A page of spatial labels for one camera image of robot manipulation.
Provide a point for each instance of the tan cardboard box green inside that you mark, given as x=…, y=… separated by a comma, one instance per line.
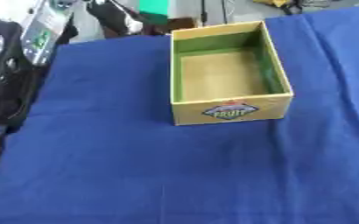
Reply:
x=223, y=75

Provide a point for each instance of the yellow object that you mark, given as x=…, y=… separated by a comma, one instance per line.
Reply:
x=273, y=2

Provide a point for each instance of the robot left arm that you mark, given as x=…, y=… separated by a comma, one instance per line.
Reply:
x=6, y=87

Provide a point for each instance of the brown wooden furniture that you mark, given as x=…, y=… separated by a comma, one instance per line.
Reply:
x=180, y=24

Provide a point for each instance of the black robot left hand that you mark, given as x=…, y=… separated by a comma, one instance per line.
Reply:
x=113, y=20

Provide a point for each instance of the green bin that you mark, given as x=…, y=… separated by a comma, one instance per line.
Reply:
x=154, y=8

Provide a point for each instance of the black thin pole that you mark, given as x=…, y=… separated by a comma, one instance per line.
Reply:
x=203, y=11

